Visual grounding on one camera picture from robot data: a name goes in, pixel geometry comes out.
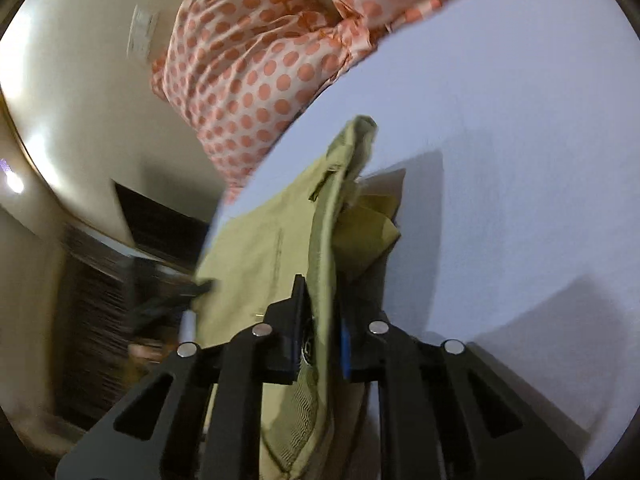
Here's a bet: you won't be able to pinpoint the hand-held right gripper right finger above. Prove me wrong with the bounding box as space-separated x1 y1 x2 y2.
336 280 586 480

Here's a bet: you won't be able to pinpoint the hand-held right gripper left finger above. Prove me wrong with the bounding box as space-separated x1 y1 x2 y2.
55 274 312 480

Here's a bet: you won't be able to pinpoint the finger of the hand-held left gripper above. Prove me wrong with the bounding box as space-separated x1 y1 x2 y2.
131 280 215 333

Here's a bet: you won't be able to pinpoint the olive green pants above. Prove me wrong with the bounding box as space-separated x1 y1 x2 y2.
192 115 403 476

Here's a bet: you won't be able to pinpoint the dark wooden cabinet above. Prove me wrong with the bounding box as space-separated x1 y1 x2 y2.
55 177 213 436

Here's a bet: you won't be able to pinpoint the white bed sheet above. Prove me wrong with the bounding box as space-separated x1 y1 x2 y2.
180 0 640 480

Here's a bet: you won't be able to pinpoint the orange polka dot blanket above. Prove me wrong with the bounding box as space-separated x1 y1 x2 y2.
150 0 531 206

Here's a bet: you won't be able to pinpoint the white wall switch plate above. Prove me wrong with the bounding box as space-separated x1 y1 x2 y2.
126 4 160 61

